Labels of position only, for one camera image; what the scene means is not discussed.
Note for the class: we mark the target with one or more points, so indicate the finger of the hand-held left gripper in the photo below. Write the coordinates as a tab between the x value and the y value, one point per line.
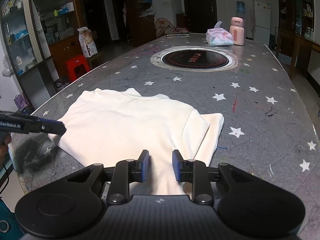
50	127

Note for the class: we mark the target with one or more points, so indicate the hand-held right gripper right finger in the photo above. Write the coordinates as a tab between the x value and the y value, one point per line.
177	166

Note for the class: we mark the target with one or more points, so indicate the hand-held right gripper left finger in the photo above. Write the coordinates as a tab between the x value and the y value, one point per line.
144	166

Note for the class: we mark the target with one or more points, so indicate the cream shirt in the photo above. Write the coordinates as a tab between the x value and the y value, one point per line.
125	122

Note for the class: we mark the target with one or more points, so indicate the person's left hand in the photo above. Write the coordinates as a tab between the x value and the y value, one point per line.
3	150

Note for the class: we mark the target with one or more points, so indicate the purple floral bag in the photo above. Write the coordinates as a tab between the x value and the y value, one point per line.
21	102

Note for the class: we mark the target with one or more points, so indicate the red plastic stool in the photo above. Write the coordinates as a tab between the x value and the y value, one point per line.
76	61

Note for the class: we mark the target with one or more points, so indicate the glass-front shelf cabinet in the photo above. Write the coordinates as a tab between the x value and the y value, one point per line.
62	47

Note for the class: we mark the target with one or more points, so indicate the grey star-print tablecloth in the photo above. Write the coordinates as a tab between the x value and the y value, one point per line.
250	130

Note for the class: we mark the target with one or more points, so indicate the wooden stool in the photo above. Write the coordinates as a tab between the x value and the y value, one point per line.
97	58

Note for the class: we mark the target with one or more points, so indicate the printed paper bag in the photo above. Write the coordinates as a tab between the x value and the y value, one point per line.
87	42

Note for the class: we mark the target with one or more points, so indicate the person's teal jacket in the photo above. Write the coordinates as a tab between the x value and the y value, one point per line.
10	220

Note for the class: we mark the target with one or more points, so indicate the built-in round induction cooker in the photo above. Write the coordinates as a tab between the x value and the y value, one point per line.
195	58

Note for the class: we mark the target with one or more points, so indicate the white wet wipes pack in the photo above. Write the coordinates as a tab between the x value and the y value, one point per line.
220	41

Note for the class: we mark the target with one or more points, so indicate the narrow wooden shelf cabinet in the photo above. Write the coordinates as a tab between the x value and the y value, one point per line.
140	30

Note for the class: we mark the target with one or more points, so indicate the pink wet wipes pack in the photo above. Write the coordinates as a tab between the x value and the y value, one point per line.
217	32

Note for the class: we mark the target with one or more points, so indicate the pink thermos bottle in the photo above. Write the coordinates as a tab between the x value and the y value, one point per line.
237	33

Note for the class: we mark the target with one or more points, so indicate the dark wooden door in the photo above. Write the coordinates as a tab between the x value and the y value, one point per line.
198	5

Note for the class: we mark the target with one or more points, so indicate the white refrigerator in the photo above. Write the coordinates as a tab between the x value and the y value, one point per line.
262	17

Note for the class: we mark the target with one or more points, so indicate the blue water bottle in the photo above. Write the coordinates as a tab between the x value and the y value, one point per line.
240	7

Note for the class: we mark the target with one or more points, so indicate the wooden side desk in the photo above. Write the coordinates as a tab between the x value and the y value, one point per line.
295	40

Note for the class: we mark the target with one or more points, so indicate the wooden display cabinet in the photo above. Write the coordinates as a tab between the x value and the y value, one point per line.
290	5

